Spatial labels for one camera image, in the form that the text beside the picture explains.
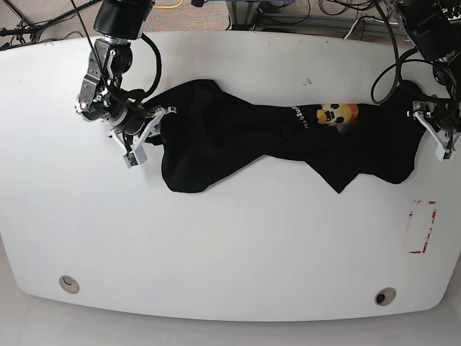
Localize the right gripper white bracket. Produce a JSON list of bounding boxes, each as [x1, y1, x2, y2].
[[108, 106, 177, 154]]

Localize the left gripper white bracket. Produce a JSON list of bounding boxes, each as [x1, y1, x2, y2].
[[408, 101, 460, 151]]

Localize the black graphic T-shirt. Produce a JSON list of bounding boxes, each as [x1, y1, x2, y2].
[[147, 79, 425, 193]]

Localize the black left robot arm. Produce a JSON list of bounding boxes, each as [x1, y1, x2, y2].
[[385, 0, 460, 161]]

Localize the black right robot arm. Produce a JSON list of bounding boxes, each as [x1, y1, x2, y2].
[[76, 1, 163, 149]]

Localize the red tape rectangle marking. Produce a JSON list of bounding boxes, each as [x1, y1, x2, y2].
[[405, 200, 438, 254]]

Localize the black tripod legs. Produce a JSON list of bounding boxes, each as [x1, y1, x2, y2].
[[1, 1, 84, 51]]

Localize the right table grommet hole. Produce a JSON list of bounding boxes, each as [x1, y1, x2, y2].
[[375, 288, 397, 306]]

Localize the table grommet hole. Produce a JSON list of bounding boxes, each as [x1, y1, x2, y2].
[[375, 288, 397, 306], [59, 275, 79, 294]]

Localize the left table grommet hole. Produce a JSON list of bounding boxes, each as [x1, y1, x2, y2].
[[59, 275, 79, 294]]

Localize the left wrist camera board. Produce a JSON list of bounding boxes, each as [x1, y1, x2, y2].
[[435, 146, 455, 161]]

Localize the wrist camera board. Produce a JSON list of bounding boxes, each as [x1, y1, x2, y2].
[[435, 146, 455, 161], [123, 147, 148, 169]]

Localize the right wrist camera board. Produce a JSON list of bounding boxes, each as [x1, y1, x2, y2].
[[123, 147, 148, 169]]

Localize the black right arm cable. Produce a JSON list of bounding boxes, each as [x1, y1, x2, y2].
[[70, 0, 163, 116]]

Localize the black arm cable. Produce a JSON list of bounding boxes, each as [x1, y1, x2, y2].
[[70, 0, 163, 116], [370, 0, 440, 106]]

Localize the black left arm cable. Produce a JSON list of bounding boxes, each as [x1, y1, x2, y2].
[[370, 0, 440, 106]]

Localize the aluminium frame stand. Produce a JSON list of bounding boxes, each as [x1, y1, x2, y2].
[[225, 1, 261, 31]]

